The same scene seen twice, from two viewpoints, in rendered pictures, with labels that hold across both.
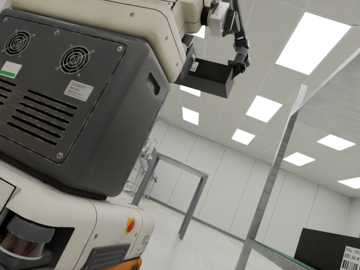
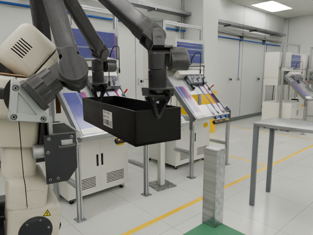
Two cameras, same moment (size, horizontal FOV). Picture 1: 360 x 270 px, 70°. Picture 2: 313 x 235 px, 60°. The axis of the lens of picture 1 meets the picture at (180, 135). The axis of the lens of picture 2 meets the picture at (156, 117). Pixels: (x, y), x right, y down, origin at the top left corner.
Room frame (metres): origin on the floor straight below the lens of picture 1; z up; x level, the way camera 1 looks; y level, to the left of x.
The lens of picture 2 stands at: (0.66, -0.67, 1.23)
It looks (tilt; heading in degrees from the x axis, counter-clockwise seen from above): 9 degrees down; 39
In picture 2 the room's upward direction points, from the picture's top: straight up
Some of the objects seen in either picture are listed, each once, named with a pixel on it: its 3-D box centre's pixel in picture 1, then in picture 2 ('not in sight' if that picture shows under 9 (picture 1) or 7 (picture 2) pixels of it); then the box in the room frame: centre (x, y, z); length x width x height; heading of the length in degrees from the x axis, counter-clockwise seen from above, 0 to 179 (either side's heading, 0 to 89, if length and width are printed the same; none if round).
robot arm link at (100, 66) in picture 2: not in sight; (98, 66); (1.53, 0.40, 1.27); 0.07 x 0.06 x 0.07; 176
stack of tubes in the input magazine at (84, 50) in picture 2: not in sight; (91, 45); (2.42, 1.62, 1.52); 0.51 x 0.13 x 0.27; 171
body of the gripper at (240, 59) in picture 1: (238, 62); (157, 81); (1.33, -0.13, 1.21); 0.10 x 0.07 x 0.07; 70
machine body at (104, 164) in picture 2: not in sight; (85, 159); (2.38, 1.75, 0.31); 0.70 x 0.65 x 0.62; 171
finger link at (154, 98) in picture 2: (232, 72); (156, 104); (1.33, -0.12, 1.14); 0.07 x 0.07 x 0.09; 70
